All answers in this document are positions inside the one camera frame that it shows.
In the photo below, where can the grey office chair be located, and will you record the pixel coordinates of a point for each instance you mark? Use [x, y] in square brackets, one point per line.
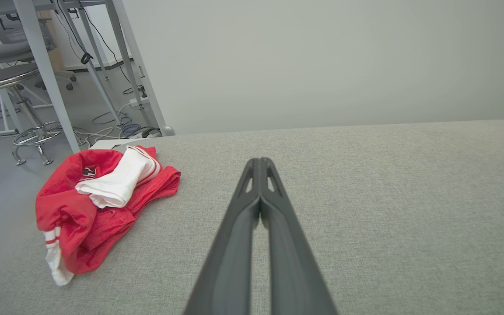
[11, 50]

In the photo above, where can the grey partition post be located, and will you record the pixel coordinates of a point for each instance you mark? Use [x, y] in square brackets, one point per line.
[139, 65]

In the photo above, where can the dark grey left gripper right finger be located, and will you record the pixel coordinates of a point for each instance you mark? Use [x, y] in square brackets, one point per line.
[291, 262]

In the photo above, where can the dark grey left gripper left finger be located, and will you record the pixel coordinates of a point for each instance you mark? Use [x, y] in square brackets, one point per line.
[230, 262]

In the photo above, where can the red white basketball jersey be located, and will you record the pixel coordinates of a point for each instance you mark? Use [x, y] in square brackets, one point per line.
[72, 214]

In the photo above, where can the white desk frame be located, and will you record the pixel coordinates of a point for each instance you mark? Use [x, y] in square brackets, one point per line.
[37, 48]

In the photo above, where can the small white power strip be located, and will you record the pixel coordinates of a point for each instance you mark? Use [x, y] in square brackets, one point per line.
[138, 102]

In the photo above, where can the white equipment box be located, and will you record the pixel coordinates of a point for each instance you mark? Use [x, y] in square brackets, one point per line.
[107, 144]

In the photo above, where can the chrome bar stool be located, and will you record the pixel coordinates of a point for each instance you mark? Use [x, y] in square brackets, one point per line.
[2, 76]

